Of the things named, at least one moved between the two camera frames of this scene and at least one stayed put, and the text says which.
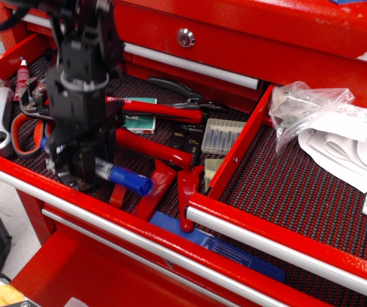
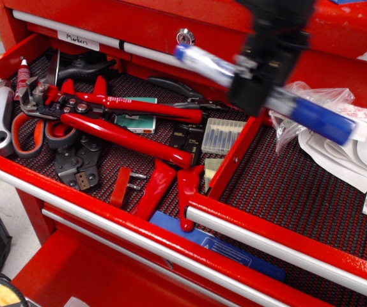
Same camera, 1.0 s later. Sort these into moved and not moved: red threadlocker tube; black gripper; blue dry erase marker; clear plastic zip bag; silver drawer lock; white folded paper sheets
Moved: blue dry erase marker; black gripper
Not moved: red threadlocker tube; silver drawer lock; clear plastic zip bag; white folded paper sheets
